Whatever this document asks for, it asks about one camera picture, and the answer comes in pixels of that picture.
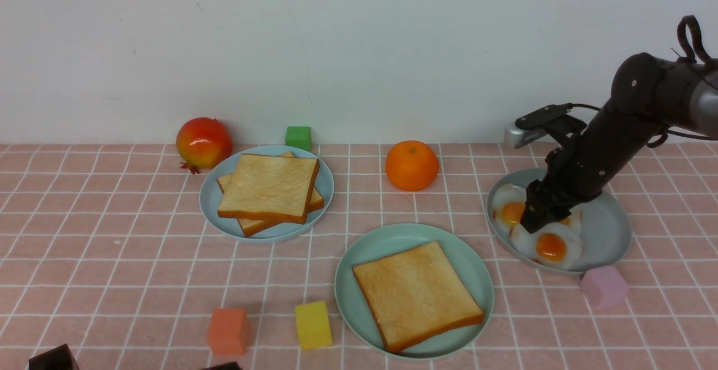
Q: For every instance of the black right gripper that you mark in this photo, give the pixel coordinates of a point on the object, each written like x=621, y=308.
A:
x=578, y=172

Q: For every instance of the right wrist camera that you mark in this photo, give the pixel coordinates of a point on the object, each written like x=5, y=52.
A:
x=553, y=121

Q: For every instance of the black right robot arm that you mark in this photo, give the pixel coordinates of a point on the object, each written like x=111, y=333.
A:
x=649, y=96

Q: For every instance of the pink cube block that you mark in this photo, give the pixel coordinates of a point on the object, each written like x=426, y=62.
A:
x=604, y=287

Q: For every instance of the orange cube block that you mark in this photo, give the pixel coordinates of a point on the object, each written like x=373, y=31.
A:
x=228, y=331

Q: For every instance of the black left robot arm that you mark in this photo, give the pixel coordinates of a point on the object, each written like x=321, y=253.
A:
x=62, y=357

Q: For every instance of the fried egg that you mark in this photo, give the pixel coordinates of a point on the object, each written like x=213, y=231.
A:
x=554, y=246
x=574, y=220
x=507, y=206

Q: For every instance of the yellow cube block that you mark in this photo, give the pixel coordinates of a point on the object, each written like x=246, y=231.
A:
x=313, y=325

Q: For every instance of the mint green centre plate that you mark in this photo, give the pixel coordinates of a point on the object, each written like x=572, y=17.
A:
x=394, y=238

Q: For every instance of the grey egg plate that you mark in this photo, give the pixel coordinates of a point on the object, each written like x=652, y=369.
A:
x=606, y=228

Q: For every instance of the green cube block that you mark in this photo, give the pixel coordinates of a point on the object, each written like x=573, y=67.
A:
x=299, y=137

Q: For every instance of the orange mandarin fruit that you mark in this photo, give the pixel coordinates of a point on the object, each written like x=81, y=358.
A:
x=411, y=166

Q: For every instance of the light blue bread plate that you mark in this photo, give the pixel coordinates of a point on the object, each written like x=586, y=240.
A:
x=267, y=194

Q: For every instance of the red pomegranate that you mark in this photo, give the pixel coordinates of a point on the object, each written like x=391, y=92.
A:
x=203, y=143

